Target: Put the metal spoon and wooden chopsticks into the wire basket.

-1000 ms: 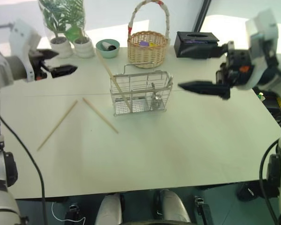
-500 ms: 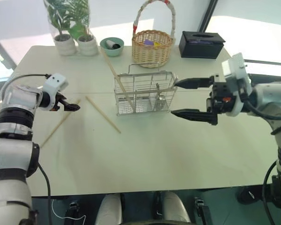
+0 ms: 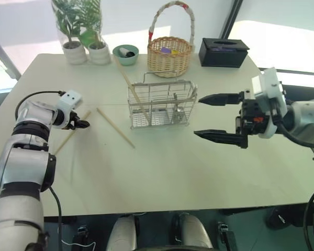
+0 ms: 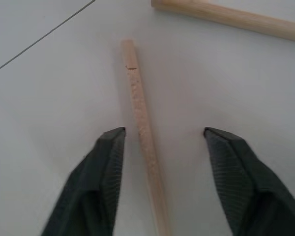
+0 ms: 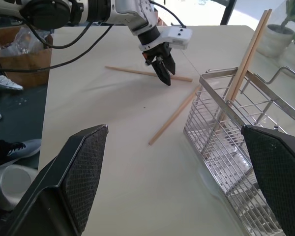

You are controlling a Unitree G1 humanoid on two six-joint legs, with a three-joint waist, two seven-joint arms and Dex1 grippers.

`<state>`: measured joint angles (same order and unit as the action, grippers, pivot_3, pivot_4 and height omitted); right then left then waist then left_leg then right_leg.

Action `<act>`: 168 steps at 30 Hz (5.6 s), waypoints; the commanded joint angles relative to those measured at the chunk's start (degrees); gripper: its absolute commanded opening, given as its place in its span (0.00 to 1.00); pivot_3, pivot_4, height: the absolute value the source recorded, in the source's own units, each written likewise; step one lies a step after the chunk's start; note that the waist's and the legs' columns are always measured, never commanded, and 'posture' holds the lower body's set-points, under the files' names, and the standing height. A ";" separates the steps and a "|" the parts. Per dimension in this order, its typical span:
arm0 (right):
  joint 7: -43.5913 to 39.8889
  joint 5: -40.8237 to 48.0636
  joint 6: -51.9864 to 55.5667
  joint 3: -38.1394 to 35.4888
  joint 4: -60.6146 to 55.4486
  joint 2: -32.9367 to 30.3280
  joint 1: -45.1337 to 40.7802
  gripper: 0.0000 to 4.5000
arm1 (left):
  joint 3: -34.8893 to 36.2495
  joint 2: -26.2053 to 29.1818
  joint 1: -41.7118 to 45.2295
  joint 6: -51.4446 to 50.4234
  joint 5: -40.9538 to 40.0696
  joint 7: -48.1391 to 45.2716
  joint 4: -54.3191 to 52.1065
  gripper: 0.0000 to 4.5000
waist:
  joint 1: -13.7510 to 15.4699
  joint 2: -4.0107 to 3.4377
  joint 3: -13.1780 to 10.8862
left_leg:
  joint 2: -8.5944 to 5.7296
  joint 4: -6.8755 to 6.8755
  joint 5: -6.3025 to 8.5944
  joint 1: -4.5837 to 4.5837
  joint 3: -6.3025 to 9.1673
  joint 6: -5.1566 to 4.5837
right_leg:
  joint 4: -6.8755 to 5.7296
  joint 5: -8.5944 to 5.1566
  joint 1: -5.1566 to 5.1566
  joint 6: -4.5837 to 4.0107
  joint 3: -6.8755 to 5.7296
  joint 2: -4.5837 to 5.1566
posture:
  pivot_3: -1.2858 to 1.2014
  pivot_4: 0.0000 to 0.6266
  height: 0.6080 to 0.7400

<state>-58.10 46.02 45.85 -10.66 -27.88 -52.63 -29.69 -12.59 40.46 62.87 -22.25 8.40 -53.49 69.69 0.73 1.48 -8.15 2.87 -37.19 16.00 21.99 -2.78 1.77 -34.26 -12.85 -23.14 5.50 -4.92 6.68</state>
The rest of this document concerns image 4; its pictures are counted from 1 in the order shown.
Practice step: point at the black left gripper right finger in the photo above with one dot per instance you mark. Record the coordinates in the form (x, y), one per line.
(255, 191)

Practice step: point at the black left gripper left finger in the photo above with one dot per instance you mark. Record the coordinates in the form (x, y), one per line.
(93, 186)

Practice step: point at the wooden chopstick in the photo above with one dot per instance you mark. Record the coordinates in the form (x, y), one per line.
(142, 127)
(236, 17)

